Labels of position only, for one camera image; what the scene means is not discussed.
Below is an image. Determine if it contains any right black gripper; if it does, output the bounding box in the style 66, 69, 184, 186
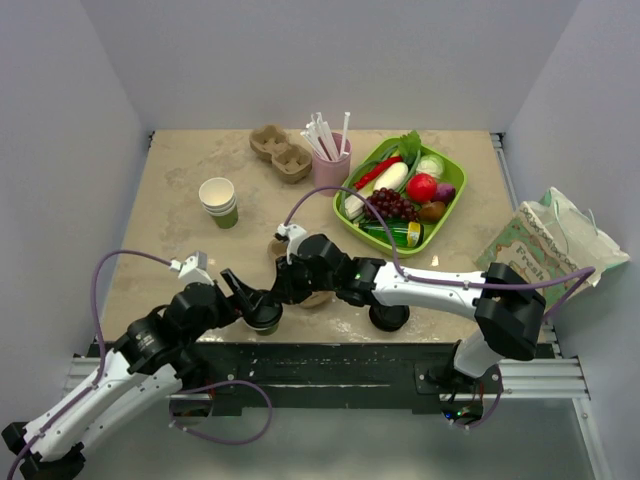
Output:
269, 251, 339, 306

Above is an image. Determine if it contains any black plastic cup lid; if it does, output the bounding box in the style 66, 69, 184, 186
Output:
244, 302, 283, 329

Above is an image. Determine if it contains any brown pulp cup carrier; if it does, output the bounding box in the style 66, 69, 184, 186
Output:
267, 239, 332, 309

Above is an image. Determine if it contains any printed paper takeout bag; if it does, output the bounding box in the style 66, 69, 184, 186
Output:
475, 187, 630, 308

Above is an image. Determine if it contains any green paper coffee cup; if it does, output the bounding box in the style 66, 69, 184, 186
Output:
253, 322, 279, 336

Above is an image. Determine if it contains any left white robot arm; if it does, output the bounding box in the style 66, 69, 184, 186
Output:
2, 260, 269, 479

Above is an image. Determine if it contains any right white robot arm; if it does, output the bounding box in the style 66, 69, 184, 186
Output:
271, 234, 546, 393

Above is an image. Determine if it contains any stack of black lids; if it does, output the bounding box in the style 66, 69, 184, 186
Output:
368, 305, 410, 332

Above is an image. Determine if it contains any stack of paper cups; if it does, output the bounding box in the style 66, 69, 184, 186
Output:
198, 177, 239, 229

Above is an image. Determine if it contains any pink straw holder cup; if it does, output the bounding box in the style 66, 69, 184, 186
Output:
311, 139, 352, 188

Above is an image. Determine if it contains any red chili pepper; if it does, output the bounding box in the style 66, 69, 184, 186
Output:
354, 155, 403, 190

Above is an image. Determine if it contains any stack of pulp carriers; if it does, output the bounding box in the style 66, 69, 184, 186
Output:
249, 124, 312, 184

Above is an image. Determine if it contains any purple grape bunch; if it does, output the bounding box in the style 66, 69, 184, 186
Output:
367, 189, 418, 221

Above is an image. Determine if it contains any green glass bottle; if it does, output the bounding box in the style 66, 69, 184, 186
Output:
359, 221, 425, 249

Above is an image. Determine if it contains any white radish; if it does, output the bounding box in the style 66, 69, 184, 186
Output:
374, 161, 409, 191

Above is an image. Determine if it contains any red tomato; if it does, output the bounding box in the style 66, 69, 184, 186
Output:
406, 173, 437, 204

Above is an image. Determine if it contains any green leafy vegetable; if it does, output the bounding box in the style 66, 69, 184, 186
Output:
397, 130, 422, 168

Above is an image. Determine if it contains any green cabbage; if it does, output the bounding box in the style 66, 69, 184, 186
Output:
415, 154, 445, 181

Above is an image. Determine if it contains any green plastic tray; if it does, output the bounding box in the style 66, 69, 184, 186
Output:
333, 131, 467, 258

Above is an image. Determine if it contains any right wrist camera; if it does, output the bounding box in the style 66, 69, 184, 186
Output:
276, 223, 308, 257

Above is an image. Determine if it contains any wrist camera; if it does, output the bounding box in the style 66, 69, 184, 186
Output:
276, 223, 308, 257
169, 251, 213, 285

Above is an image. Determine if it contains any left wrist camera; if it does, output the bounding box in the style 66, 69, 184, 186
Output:
169, 251, 213, 285

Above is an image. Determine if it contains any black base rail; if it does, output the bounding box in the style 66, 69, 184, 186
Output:
69, 339, 591, 416

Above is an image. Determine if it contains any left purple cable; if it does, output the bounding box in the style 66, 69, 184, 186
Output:
4, 249, 174, 480

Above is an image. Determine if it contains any purple cable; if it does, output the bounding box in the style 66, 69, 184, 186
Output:
4, 249, 174, 480
284, 186, 597, 321

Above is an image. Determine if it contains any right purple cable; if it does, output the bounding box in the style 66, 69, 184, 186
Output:
284, 186, 597, 321

